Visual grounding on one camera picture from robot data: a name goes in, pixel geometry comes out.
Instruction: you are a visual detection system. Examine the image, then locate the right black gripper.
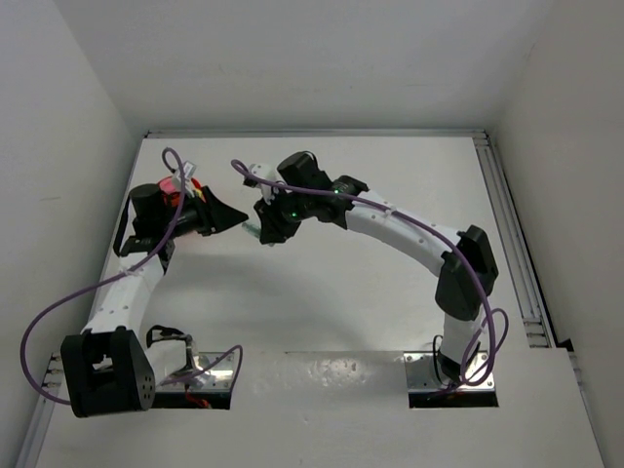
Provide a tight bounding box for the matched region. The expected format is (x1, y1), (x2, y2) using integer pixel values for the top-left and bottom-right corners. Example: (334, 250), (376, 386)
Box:
(253, 185), (313, 243)

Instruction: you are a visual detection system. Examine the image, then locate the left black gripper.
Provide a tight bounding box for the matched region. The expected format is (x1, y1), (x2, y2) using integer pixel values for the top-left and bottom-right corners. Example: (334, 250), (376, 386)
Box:
(159, 186), (248, 238)

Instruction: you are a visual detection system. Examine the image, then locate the pale green highlighter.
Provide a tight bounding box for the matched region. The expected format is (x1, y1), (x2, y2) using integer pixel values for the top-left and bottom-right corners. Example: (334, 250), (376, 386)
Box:
(242, 221), (261, 239)

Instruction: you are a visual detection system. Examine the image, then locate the pink glue stick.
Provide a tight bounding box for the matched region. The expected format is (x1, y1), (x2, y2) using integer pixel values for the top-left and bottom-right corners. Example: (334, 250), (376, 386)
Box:
(158, 177), (179, 195)

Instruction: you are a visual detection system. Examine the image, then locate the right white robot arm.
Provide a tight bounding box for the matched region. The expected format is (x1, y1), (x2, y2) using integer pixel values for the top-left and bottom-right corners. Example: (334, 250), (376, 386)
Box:
(244, 151), (498, 385)

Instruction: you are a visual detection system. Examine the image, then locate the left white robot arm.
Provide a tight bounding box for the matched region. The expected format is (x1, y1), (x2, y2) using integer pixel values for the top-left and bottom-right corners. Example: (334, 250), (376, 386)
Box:
(60, 183), (249, 418)

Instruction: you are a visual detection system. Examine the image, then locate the orange round organizer container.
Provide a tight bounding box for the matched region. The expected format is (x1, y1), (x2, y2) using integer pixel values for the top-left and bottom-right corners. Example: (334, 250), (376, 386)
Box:
(160, 178), (201, 238)

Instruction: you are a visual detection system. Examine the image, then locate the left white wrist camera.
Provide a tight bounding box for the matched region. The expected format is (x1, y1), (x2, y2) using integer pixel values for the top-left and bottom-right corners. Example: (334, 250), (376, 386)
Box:
(182, 161), (197, 190)

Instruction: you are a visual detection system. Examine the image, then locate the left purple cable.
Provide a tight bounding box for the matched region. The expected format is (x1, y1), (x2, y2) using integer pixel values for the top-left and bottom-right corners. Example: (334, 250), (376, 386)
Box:
(19, 146), (244, 406)

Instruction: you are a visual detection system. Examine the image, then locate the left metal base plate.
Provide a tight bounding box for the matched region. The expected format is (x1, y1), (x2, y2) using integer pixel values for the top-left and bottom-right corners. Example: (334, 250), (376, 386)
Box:
(158, 352), (237, 392)

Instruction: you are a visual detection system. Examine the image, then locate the metal base plate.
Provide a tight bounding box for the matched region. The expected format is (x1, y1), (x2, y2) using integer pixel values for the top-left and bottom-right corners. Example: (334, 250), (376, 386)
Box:
(404, 351), (488, 396)
(158, 352), (237, 392)

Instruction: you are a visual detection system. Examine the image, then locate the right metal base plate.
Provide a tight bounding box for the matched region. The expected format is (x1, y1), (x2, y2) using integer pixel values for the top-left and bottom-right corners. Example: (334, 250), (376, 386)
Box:
(404, 351), (488, 396)

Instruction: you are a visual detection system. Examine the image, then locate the left aluminium table rail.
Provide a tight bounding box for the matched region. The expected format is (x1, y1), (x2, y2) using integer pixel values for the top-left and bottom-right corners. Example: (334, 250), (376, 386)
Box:
(16, 352), (63, 468)

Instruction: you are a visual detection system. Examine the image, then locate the aluminium table rail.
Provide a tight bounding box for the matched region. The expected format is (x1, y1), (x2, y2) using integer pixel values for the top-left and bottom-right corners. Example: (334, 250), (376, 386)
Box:
(473, 132), (557, 348)
(16, 352), (63, 468)

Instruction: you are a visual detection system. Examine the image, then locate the right aluminium table rail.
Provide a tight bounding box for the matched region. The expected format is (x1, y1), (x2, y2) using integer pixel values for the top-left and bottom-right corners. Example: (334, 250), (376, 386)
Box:
(473, 132), (557, 348)

